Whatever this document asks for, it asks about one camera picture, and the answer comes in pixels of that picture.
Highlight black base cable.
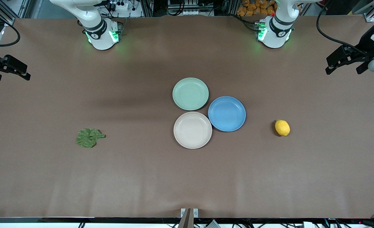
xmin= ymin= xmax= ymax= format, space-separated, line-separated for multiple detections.
xmin=234 ymin=14 xmax=261 ymax=33

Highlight pale green plate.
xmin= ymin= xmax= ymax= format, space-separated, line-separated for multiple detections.
xmin=172 ymin=78 xmax=209 ymax=111

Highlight beige plate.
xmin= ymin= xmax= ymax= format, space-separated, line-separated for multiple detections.
xmin=173 ymin=111 xmax=212 ymax=149

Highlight green lettuce leaf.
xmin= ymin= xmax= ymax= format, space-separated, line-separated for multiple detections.
xmin=76 ymin=128 xmax=106 ymax=148

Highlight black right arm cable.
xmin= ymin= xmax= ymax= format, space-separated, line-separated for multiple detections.
xmin=0 ymin=9 xmax=21 ymax=48

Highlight white power strip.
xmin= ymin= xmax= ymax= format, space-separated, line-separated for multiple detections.
xmin=108 ymin=0 xmax=131 ymax=12

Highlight orange snack bags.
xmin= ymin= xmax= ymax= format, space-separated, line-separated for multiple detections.
xmin=237 ymin=0 xmax=276 ymax=17

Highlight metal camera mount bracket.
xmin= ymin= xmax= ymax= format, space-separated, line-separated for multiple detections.
xmin=178 ymin=208 xmax=199 ymax=228

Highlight yellow lemon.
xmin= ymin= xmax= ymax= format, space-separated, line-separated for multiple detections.
xmin=275 ymin=119 xmax=291 ymax=137

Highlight blue plate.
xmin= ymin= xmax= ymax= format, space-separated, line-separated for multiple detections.
xmin=208 ymin=96 xmax=247 ymax=132

